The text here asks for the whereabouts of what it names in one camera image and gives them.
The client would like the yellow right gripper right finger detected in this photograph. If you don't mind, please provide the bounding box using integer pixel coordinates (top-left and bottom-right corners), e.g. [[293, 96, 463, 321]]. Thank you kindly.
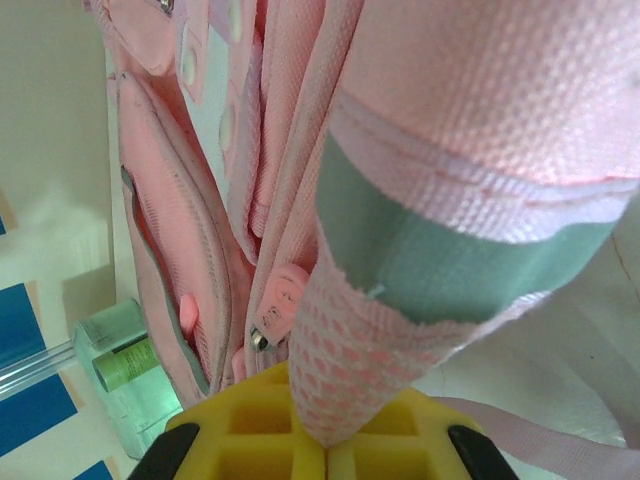
[[327, 387, 516, 480]]

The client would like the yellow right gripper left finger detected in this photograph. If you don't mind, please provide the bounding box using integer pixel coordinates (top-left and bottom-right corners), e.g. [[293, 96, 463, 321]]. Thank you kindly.
[[127, 362, 329, 480]]

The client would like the green cylindrical tube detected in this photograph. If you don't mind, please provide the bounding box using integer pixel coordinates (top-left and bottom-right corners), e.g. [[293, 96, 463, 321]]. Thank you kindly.
[[94, 337, 162, 395]]

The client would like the pink backpack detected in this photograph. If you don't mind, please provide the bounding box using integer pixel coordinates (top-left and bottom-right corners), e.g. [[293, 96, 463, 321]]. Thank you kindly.
[[82, 0, 640, 449]]

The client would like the mint green zip case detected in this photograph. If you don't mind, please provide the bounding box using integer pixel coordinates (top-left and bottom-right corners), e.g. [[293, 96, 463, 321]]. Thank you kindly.
[[73, 298, 182, 459]]

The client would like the aluminium frame post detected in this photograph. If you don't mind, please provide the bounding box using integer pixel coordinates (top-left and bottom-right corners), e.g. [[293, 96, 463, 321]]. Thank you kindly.
[[0, 338, 77, 401]]

